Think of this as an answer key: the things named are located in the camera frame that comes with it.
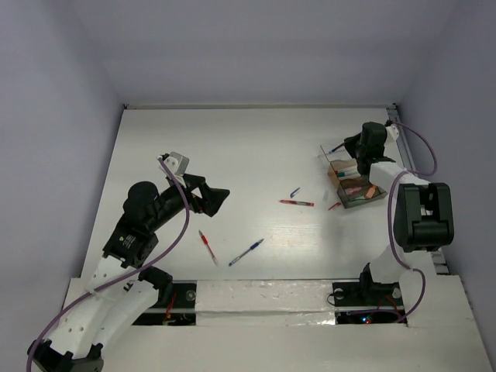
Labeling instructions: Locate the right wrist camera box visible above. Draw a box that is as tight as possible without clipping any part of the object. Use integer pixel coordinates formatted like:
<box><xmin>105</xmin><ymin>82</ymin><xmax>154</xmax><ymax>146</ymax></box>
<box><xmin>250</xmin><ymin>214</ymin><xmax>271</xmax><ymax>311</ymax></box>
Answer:
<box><xmin>384</xmin><ymin>120</ymin><xmax>400</xmax><ymax>144</ymax></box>

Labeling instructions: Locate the red ballpoint pen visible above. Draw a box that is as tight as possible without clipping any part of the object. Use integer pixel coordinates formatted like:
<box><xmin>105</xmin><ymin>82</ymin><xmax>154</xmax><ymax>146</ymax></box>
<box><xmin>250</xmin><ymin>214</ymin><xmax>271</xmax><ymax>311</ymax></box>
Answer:
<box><xmin>198</xmin><ymin>229</ymin><xmax>219</xmax><ymax>266</ymax></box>

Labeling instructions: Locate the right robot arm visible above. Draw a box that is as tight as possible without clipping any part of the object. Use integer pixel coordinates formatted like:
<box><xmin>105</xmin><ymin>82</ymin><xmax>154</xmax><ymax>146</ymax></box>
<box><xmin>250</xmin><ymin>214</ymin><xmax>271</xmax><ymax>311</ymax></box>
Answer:
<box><xmin>344</xmin><ymin>122</ymin><xmax>454</xmax><ymax>304</ymax></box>

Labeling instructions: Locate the blue pen cap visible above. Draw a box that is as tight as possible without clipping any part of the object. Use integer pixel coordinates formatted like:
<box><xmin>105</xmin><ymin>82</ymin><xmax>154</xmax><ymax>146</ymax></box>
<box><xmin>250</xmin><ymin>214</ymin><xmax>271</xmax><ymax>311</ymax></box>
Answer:
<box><xmin>290</xmin><ymin>188</ymin><xmax>301</xmax><ymax>198</ymax></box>

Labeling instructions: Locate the red pen cap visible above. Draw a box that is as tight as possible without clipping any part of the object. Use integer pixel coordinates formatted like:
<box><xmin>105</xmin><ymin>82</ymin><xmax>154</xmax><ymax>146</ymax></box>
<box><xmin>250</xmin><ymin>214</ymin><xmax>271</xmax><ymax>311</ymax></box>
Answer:
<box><xmin>328</xmin><ymin>202</ymin><xmax>342</xmax><ymax>211</ymax></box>

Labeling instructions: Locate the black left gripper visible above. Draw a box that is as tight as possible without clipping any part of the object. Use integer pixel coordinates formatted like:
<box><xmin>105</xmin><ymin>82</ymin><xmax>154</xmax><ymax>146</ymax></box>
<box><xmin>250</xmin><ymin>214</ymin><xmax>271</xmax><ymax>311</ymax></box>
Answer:
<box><xmin>148</xmin><ymin>173</ymin><xmax>229</xmax><ymax>231</ymax></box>

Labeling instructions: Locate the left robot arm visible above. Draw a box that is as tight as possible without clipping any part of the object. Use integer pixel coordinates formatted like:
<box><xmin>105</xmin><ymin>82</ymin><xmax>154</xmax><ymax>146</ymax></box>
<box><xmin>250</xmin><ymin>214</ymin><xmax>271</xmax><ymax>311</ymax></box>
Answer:
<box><xmin>26</xmin><ymin>174</ymin><xmax>230</xmax><ymax>371</ymax></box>

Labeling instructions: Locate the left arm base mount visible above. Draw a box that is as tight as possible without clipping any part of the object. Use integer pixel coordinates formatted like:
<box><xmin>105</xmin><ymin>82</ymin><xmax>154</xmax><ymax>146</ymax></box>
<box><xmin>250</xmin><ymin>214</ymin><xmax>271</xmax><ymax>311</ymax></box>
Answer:
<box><xmin>133</xmin><ymin>281</ymin><xmax>197</xmax><ymax>326</ymax></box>

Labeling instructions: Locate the blue gel pen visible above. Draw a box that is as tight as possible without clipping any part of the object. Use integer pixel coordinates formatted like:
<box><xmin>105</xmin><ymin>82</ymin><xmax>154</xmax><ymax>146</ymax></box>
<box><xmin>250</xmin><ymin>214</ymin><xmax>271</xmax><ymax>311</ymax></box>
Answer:
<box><xmin>328</xmin><ymin>142</ymin><xmax>345</xmax><ymax>154</ymax></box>

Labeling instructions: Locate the clear compartment organizer box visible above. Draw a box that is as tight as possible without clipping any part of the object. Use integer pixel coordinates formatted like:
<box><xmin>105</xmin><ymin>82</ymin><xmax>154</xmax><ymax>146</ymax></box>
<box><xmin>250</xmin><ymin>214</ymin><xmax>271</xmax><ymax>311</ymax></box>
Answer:
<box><xmin>319</xmin><ymin>143</ymin><xmax>387</xmax><ymax>209</ymax></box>

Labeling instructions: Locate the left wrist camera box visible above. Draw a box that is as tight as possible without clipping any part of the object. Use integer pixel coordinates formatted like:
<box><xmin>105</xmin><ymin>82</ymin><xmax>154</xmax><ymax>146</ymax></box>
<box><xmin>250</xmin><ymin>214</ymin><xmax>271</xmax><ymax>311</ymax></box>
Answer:
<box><xmin>157</xmin><ymin>152</ymin><xmax>189</xmax><ymax>177</ymax></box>

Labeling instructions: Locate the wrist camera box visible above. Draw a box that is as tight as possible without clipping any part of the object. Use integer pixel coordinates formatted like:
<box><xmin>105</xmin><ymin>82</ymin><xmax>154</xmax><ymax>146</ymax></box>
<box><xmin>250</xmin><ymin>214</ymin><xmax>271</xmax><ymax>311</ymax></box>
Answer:
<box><xmin>384</xmin><ymin>120</ymin><xmax>400</xmax><ymax>144</ymax></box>
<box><xmin>157</xmin><ymin>152</ymin><xmax>189</xmax><ymax>177</ymax></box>

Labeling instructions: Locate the blue ballpoint pen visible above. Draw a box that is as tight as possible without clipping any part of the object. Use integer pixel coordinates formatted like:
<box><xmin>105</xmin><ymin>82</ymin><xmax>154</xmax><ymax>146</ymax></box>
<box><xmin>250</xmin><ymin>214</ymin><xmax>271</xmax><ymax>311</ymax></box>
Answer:
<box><xmin>228</xmin><ymin>239</ymin><xmax>264</xmax><ymax>267</ymax></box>

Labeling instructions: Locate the red capped white marker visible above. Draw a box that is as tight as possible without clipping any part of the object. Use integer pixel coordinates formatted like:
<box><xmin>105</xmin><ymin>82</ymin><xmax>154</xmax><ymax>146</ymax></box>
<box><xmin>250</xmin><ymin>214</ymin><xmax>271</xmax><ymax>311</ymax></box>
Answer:
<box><xmin>335</xmin><ymin>167</ymin><xmax>357</xmax><ymax>174</ymax></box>

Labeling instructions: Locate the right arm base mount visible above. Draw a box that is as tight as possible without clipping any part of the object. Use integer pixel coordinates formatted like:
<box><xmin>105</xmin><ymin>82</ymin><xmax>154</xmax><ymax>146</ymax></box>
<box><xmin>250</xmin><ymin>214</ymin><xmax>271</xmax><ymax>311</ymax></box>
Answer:
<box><xmin>326</xmin><ymin>263</ymin><xmax>407</xmax><ymax>325</ymax></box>

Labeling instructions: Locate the green capped white marker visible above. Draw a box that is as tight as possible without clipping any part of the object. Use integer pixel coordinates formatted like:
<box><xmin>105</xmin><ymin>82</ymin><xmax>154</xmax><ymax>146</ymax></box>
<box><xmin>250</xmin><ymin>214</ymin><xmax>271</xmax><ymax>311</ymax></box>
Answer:
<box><xmin>336</xmin><ymin>171</ymin><xmax>360</xmax><ymax>178</ymax></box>

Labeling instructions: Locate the red gel pen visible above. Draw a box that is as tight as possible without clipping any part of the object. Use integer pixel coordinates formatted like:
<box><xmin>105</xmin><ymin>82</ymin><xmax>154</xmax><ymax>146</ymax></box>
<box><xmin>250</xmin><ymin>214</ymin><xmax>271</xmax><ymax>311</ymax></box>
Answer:
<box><xmin>279</xmin><ymin>199</ymin><xmax>315</xmax><ymax>207</ymax></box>

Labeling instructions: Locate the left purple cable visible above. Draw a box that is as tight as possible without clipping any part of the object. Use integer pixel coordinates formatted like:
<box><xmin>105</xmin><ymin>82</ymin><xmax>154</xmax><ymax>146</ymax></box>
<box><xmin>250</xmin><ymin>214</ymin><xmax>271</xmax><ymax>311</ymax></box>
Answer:
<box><xmin>26</xmin><ymin>158</ymin><xmax>191</xmax><ymax>371</ymax></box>

